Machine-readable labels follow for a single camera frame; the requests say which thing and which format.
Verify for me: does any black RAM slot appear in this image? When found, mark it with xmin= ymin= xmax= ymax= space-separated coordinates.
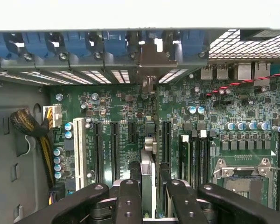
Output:
xmin=199 ymin=130 xmax=211 ymax=184

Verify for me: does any long black expansion slot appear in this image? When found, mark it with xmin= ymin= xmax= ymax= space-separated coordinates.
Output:
xmin=110 ymin=120 xmax=120 ymax=181
xmin=162 ymin=119 xmax=173 ymax=164
xmin=94 ymin=120 xmax=104 ymax=185

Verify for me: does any CPU socket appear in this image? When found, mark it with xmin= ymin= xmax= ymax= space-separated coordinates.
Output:
xmin=211 ymin=157 xmax=279 ymax=211

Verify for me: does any short black expansion slot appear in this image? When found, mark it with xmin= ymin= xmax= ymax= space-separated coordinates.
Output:
xmin=127 ymin=120 xmax=138 ymax=145

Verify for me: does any white PCI slot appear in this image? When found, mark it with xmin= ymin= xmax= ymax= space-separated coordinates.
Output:
xmin=73 ymin=117 xmax=86 ymax=191

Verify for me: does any green motherboard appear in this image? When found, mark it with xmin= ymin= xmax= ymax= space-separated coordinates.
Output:
xmin=48 ymin=67 xmax=280 ymax=217

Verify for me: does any white power connector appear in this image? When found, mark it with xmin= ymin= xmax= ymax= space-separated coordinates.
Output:
xmin=42 ymin=105 xmax=63 ymax=128

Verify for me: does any open black PC case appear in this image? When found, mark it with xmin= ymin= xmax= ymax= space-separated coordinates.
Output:
xmin=0 ymin=0 xmax=280 ymax=224

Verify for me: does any silver port block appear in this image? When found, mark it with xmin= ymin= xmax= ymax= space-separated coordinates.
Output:
xmin=216 ymin=63 xmax=229 ymax=80
xmin=200 ymin=63 xmax=213 ymax=80
xmin=253 ymin=61 xmax=271 ymax=81
xmin=237 ymin=62 xmax=252 ymax=81

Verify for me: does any braided power wire bundle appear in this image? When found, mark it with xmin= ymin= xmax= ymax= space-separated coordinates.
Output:
xmin=10 ymin=108 xmax=57 ymax=190

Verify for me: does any red black twisted wire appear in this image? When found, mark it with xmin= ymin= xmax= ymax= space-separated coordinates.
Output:
xmin=204 ymin=69 xmax=280 ymax=98

